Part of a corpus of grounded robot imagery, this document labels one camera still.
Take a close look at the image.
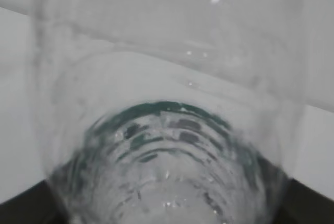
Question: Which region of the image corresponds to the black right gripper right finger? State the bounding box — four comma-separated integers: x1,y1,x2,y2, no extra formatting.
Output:
277,180,333,224

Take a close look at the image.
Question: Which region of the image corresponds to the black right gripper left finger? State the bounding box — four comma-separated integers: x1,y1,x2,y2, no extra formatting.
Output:
1,181,68,224

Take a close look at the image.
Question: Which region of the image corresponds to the clear water bottle green label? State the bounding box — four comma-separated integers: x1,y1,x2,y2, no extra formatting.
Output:
28,0,306,223

